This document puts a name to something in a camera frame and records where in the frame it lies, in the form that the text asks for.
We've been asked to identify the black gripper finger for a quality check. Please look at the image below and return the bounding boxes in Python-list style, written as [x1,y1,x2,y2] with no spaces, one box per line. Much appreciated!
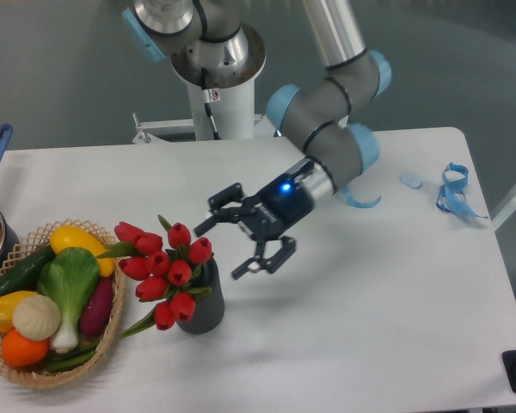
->
[231,236,297,280]
[193,182,252,236]

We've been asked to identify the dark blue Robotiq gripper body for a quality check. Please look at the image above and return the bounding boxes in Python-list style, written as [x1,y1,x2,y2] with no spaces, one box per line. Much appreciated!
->
[238,157,335,241]

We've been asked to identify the red tulip bouquet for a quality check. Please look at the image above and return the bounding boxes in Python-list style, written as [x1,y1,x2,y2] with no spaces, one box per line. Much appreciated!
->
[99,216,213,338]

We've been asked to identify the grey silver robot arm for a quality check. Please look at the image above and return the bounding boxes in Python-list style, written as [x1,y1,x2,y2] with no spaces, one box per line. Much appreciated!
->
[122,1,391,278]

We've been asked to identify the dark grey ribbed vase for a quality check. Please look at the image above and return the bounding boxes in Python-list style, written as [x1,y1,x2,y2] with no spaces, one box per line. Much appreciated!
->
[176,258,225,335]

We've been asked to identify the curled blue tape strip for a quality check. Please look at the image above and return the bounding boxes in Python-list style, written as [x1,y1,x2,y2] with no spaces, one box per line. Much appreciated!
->
[340,186,382,209]

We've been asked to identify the small light blue cap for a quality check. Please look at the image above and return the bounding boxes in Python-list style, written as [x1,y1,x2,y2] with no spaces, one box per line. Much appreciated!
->
[400,172,423,189]

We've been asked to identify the crumpled blue tape bundle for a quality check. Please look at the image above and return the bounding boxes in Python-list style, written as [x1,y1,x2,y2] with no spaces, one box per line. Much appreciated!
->
[436,163,488,219]

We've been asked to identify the yellow toy squash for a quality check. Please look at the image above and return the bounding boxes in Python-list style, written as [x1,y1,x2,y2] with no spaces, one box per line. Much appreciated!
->
[50,225,115,277]

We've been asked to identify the purple toy sweet potato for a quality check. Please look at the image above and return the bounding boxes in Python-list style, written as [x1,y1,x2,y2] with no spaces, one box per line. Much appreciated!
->
[79,278,114,336]

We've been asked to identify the green toy bok choy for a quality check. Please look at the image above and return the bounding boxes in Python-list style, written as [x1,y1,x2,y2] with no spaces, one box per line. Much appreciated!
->
[37,247,100,354]

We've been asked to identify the dark green toy cucumber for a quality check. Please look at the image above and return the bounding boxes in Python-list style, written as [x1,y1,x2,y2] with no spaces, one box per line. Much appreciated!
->
[0,244,56,297]

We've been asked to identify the green toy bean pods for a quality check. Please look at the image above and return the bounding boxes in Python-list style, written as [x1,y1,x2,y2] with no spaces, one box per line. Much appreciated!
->
[44,340,99,373]

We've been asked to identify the cream toy steamed bun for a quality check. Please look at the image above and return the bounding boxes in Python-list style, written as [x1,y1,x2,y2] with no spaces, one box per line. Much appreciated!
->
[12,294,61,341]

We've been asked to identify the woven wicker basket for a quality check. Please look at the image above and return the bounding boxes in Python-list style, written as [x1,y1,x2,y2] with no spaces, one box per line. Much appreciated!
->
[0,219,126,389]

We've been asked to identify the yellow toy bell pepper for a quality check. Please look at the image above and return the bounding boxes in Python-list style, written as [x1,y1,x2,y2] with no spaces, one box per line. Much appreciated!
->
[0,291,37,334]

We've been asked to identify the orange toy fruit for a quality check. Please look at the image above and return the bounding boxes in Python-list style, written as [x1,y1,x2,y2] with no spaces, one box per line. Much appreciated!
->
[1,330,49,367]

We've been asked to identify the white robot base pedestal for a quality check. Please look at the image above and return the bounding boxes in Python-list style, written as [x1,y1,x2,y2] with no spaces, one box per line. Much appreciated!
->
[132,79,280,145]

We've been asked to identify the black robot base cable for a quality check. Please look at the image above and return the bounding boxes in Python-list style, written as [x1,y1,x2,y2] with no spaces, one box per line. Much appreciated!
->
[200,67,222,141]

